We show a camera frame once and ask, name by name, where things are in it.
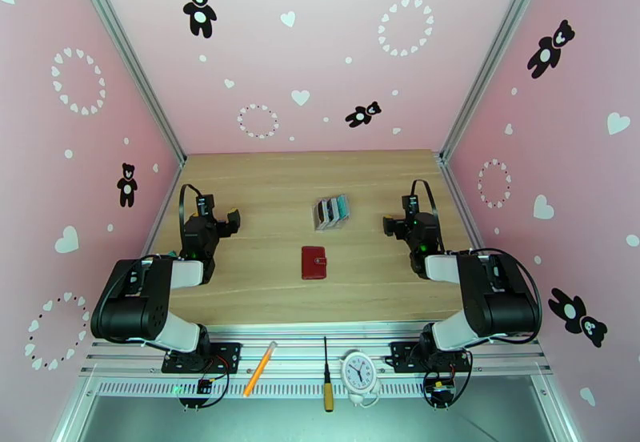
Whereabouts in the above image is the red leather card holder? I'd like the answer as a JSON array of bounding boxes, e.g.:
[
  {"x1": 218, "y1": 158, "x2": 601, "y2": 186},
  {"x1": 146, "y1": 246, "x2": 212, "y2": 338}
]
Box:
[{"x1": 301, "y1": 245, "x2": 327, "y2": 282}]

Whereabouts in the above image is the clear acrylic card box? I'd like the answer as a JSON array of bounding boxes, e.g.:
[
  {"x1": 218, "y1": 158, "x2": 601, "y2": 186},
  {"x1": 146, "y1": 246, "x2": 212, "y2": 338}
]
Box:
[{"x1": 313, "y1": 195, "x2": 352, "y2": 232}]

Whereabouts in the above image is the white alarm clock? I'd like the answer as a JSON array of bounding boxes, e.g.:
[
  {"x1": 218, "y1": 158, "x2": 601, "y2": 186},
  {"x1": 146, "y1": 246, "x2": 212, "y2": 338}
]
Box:
[{"x1": 340, "y1": 348, "x2": 382, "y2": 408}]

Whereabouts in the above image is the orange pencil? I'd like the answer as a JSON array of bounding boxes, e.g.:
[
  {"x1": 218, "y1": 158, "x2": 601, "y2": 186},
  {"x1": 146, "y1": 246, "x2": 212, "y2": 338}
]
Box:
[{"x1": 242, "y1": 340, "x2": 278, "y2": 398}]

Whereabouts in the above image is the black yellow power connector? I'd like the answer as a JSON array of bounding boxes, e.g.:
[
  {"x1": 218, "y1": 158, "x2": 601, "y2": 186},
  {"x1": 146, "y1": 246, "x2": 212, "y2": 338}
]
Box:
[{"x1": 423, "y1": 376, "x2": 457, "y2": 408}]

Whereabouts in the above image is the grey metal shelf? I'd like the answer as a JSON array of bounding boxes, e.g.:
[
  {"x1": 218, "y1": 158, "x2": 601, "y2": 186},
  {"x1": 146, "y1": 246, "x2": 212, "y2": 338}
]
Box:
[{"x1": 50, "y1": 375, "x2": 581, "y2": 442}]

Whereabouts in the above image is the aluminium table side rail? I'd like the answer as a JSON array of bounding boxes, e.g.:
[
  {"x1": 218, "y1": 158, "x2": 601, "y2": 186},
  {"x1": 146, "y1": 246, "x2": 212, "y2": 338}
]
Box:
[
  {"x1": 437, "y1": 152, "x2": 481, "y2": 251},
  {"x1": 142, "y1": 155, "x2": 187, "y2": 259}
]

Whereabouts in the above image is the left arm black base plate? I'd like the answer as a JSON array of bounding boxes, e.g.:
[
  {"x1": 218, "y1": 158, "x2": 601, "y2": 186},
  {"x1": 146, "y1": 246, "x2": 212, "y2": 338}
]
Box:
[{"x1": 161, "y1": 340, "x2": 242, "y2": 375}]

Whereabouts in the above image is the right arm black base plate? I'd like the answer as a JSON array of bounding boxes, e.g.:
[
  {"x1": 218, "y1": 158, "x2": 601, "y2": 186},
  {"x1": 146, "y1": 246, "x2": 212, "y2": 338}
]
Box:
[{"x1": 389, "y1": 340, "x2": 472, "y2": 375}]

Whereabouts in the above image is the thin black power wire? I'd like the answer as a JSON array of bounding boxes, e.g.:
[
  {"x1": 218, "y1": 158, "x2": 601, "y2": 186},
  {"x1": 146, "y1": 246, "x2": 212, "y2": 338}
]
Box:
[
  {"x1": 421, "y1": 350, "x2": 474, "y2": 410},
  {"x1": 179, "y1": 355, "x2": 232, "y2": 410}
]

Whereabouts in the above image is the aluminium front rail bed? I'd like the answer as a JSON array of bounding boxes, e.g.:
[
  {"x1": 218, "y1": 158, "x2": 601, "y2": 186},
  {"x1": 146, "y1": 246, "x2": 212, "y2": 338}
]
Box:
[{"x1": 78, "y1": 323, "x2": 555, "y2": 400}]

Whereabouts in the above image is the yellow handled screwdriver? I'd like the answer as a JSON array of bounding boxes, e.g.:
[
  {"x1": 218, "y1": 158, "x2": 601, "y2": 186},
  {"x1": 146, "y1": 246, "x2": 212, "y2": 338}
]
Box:
[{"x1": 322, "y1": 336, "x2": 335, "y2": 413}]

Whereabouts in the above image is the aluminium frame post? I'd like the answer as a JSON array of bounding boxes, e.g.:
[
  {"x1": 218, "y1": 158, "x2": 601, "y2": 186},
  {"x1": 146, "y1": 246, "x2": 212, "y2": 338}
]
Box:
[
  {"x1": 437, "y1": 0, "x2": 556, "y2": 164},
  {"x1": 67, "y1": 0, "x2": 189, "y2": 167}
]

